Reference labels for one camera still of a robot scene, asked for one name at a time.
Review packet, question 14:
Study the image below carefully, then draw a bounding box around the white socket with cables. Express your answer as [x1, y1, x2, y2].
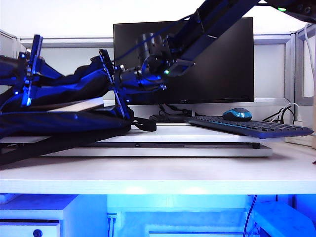
[106, 213, 118, 237]

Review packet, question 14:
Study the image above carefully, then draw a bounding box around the black blue backpack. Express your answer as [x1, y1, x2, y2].
[0, 55, 158, 166]

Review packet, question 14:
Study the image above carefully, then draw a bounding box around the black blue keyboard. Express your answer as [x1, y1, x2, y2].
[185, 115, 315, 139]

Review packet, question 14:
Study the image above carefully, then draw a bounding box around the black cable bundle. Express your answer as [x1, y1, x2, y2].
[262, 106, 297, 123]

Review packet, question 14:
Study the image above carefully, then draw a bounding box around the black computer monitor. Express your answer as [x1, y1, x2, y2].
[113, 17, 255, 106]

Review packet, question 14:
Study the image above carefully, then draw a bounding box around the white box under desk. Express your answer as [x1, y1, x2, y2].
[253, 201, 316, 237]

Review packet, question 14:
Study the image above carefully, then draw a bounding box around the dark hanging cable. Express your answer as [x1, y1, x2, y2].
[243, 195, 257, 237]

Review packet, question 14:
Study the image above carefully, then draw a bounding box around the white raised desk board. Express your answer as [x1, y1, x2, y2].
[0, 123, 286, 144]

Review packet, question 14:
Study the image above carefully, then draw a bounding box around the grey side partition panel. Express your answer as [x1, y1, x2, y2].
[0, 29, 20, 59]
[295, 23, 316, 106]

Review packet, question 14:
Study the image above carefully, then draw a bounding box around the white looped cable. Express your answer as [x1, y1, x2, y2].
[282, 102, 300, 121]

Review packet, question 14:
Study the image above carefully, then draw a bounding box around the white drawer cabinet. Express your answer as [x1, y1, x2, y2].
[0, 195, 108, 237]

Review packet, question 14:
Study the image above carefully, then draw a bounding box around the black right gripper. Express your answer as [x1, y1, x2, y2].
[90, 48, 142, 119]

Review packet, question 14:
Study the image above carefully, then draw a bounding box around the wide grey partition panel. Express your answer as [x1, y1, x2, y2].
[19, 34, 296, 104]

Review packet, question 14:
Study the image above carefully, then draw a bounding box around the black power adapter with cables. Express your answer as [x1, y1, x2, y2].
[149, 104, 196, 123]

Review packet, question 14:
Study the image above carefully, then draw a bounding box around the pink cover book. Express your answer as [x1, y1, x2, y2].
[48, 96, 104, 113]

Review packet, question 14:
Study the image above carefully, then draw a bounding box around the blue black computer mouse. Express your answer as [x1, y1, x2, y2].
[222, 107, 253, 121]

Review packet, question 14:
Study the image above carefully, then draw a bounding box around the white cable on partition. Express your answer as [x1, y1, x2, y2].
[304, 23, 316, 82]

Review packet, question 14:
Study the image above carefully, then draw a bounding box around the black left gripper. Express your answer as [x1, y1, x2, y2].
[17, 34, 65, 107]

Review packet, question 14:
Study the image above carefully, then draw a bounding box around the white base board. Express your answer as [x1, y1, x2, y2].
[40, 144, 274, 158]

